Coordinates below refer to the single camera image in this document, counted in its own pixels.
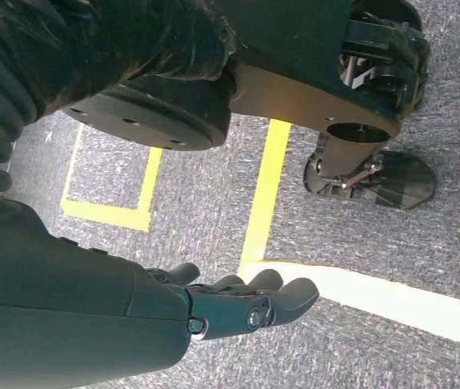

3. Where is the black round robot joint disc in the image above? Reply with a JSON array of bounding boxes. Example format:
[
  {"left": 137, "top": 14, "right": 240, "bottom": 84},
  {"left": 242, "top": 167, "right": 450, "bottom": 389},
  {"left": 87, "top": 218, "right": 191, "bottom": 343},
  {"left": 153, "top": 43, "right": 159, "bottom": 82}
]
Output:
[{"left": 62, "top": 72, "right": 234, "bottom": 152}]

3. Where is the yellow floor tape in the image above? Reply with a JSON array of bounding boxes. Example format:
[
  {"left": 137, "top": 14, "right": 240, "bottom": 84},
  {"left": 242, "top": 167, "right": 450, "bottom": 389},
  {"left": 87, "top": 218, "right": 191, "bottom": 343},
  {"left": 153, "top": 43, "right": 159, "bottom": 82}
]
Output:
[
  {"left": 60, "top": 122, "right": 164, "bottom": 233},
  {"left": 238, "top": 118, "right": 460, "bottom": 353}
]

